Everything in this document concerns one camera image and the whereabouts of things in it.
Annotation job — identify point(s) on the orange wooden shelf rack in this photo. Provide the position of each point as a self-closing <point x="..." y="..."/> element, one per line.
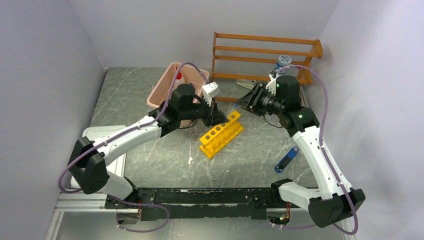
<point x="252" y="57"/>

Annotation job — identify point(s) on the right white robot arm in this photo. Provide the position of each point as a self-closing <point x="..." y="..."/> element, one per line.
<point x="335" y="199"/>

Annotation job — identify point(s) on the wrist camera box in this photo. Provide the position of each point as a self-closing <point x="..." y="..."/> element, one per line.
<point x="271" y="87"/>
<point x="209" y="91"/>

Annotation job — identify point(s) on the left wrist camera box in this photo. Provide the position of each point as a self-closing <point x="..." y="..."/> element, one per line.
<point x="209" y="91"/>

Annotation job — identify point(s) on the white stapler-like object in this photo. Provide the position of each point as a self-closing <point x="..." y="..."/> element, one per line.
<point x="245" y="83"/>

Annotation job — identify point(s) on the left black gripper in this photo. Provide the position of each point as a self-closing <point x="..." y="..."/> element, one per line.
<point x="217" y="117"/>

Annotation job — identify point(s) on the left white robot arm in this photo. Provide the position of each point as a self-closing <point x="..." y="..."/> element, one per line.
<point x="123" y="141"/>

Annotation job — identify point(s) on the red-capped squeeze bottle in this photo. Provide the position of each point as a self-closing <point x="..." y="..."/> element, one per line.
<point x="179" y="75"/>

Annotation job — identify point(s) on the blue-lidded jar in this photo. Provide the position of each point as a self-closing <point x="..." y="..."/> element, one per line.
<point x="282" y="61"/>

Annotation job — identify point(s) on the white plastic tray lid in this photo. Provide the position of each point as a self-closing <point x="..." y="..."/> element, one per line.
<point x="99" y="132"/>

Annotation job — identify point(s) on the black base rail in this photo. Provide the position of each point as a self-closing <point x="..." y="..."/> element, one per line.
<point x="256" y="203"/>

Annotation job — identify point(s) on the yellow test tube rack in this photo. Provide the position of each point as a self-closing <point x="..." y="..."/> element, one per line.
<point x="220" y="135"/>

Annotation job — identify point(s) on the pink plastic bin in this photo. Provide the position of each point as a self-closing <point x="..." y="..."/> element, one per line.
<point x="161" y="93"/>

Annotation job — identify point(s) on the blue black handheld tool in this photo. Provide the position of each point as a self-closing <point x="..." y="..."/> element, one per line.
<point x="284" y="162"/>

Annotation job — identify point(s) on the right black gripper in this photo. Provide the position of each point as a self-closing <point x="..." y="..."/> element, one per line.
<point x="249" y="101"/>

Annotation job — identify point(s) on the blue-capped test tube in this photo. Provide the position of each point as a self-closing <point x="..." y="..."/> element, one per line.
<point x="232" y="108"/>

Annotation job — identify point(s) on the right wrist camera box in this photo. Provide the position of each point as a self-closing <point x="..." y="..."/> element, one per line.
<point x="271" y="87"/>

